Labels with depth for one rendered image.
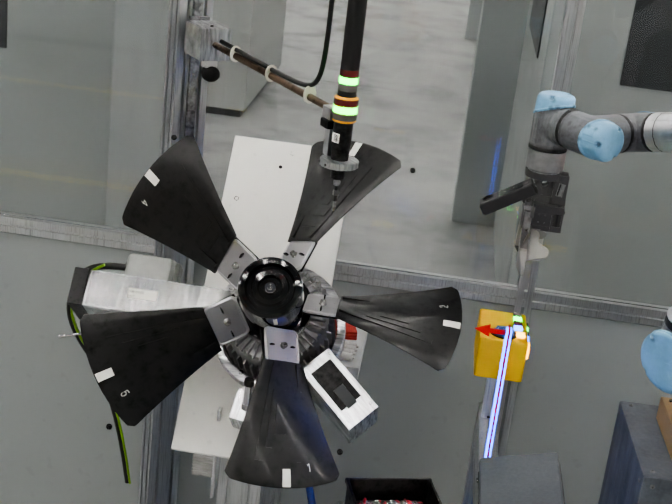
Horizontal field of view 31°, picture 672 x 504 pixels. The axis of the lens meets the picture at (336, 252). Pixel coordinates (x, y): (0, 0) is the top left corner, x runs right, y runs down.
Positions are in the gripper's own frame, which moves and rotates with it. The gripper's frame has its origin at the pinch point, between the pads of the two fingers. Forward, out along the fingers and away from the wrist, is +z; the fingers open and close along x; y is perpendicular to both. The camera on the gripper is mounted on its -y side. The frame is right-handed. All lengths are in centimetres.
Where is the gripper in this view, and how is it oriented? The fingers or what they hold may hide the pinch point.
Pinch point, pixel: (516, 262)
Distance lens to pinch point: 250.9
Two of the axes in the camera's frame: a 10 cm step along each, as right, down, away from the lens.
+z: -1.1, 9.3, 3.5
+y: 9.9, 1.4, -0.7
